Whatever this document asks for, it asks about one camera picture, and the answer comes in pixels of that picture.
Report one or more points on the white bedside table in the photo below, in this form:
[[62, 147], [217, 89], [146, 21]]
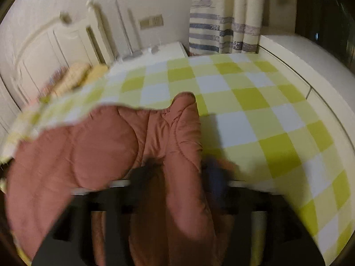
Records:
[[159, 53]]

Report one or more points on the green checked bed sheet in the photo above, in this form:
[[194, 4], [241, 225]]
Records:
[[252, 114]]

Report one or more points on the pink quilted jacket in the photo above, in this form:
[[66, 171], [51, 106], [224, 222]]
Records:
[[174, 223]]

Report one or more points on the white wooden headboard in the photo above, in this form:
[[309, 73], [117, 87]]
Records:
[[60, 43]]

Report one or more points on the patterned floral pillow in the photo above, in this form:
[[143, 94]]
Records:
[[51, 82]]

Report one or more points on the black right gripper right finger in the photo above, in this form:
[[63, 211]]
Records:
[[255, 226]]

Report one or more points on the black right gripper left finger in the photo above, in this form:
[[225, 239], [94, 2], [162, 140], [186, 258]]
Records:
[[70, 241]]

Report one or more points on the beige wall switch plate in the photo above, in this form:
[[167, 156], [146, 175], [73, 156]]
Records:
[[151, 22]]

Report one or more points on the sailboat striped curtain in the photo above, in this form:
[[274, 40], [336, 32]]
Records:
[[224, 26]]

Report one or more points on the yellow pillow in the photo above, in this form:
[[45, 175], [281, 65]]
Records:
[[78, 74]]

